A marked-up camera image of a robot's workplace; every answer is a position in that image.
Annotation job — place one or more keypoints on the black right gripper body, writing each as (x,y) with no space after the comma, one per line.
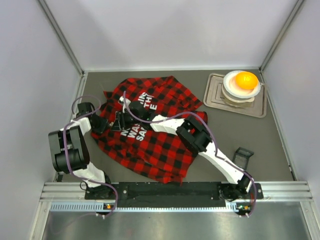
(120,119)

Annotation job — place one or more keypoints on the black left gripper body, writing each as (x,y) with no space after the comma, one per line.
(100,123)

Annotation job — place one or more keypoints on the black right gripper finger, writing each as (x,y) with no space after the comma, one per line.
(123,123)
(116,126)

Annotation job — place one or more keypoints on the red black plaid shirt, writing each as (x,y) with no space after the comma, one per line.
(157,155)

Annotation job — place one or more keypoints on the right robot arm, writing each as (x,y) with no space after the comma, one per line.
(197,137)

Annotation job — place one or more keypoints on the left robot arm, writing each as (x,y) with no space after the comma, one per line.
(69,151)

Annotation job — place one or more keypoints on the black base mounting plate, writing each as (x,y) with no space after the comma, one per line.
(187,195)

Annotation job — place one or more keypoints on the metal tray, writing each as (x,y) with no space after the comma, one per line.
(216,96)

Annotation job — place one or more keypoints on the stack of white paper plates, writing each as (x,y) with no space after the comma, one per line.
(235,93)

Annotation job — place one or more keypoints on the orange ball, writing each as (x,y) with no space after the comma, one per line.
(246,80)

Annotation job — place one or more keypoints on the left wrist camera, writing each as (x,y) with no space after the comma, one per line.
(84,108)

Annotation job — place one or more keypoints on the perforated cable duct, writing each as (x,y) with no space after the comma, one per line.
(104,207)

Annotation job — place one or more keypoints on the black metal bracket stand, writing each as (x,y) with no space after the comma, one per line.
(241,157)

